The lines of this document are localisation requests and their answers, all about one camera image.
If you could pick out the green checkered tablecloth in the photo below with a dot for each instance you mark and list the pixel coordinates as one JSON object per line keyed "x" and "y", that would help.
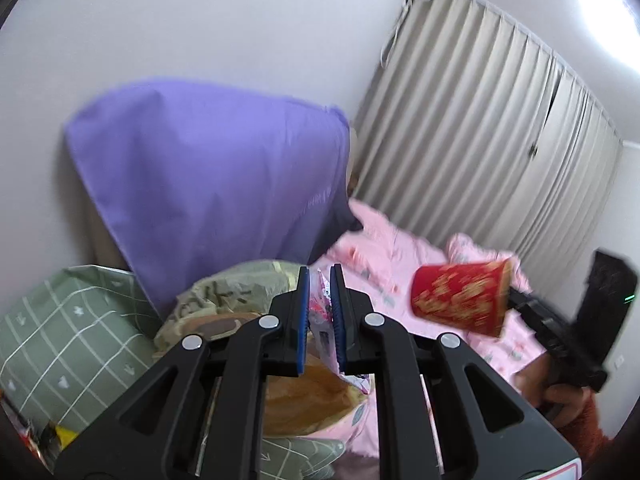
{"x": 80, "y": 339}

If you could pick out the pink floral bedding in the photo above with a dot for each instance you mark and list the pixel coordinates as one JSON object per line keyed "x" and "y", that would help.
{"x": 380, "y": 261}

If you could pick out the pink cartoon wrapper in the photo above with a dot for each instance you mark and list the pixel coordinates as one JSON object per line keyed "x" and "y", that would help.
{"x": 321, "y": 327}

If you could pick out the red gold paper cup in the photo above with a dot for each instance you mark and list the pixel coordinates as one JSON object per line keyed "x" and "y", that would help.
{"x": 466, "y": 296}

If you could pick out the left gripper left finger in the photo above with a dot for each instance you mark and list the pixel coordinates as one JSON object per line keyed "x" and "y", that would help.
{"x": 197, "y": 412}

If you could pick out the right hand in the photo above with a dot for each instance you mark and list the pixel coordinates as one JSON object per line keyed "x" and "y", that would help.
{"x": 571, "y": 402}

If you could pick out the yellow snack wrapper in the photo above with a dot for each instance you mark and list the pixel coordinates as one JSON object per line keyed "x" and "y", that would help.
{"x": 63, "y": 437}

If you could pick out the purple pillow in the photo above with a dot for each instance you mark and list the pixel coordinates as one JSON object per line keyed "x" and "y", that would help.
{"x": 191, "y": 178}

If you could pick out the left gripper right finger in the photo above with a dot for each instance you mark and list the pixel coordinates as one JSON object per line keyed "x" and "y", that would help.
{"x": 443, "y": 412}

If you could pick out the yellow lined trash bin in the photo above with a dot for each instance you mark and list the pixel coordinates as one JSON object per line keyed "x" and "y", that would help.
{"x": 302, "y": 396}

